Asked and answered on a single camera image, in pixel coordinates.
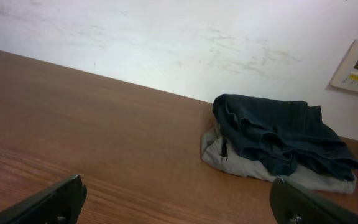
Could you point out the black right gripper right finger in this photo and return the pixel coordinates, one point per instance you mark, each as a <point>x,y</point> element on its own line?
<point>293,203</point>

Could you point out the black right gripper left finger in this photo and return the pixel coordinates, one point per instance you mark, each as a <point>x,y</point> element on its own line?
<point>59,203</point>

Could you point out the folded navy blue garment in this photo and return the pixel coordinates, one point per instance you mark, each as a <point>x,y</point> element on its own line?
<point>283,135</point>

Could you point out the folded grey garment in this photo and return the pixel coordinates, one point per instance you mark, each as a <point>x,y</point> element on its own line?
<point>219,153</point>

